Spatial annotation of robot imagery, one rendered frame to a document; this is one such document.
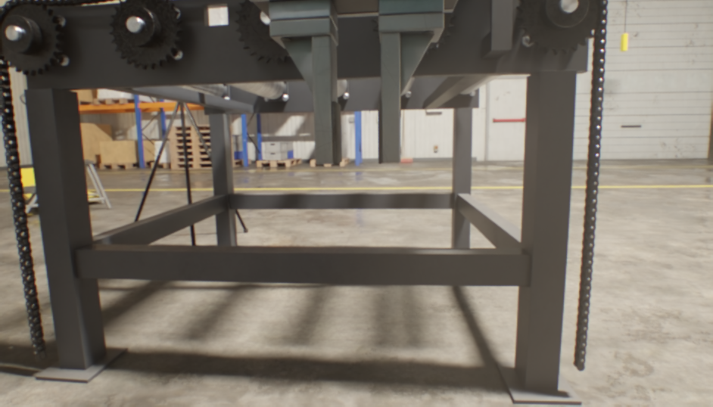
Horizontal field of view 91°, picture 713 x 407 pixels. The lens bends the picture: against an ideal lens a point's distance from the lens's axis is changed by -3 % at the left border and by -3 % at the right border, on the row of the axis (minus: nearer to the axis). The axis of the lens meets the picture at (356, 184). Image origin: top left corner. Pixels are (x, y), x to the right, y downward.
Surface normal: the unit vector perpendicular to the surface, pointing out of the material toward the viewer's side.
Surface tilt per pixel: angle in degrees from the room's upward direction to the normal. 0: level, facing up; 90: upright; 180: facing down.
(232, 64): 90
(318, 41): 90
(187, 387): 0
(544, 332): 90
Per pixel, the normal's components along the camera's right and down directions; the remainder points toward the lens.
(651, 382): -0.02, -0.99
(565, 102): -0.08, 0.12
